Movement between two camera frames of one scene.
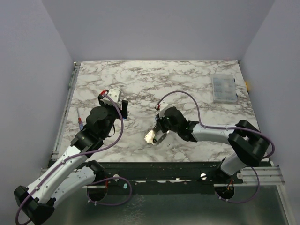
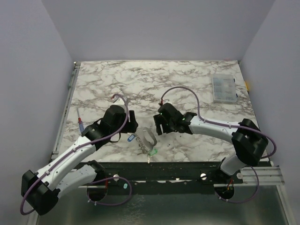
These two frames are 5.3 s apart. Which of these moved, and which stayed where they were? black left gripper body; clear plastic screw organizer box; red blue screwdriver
Moved: black left gripper body
Stayed: clear plastic screw organizer box; red blue screwdriver
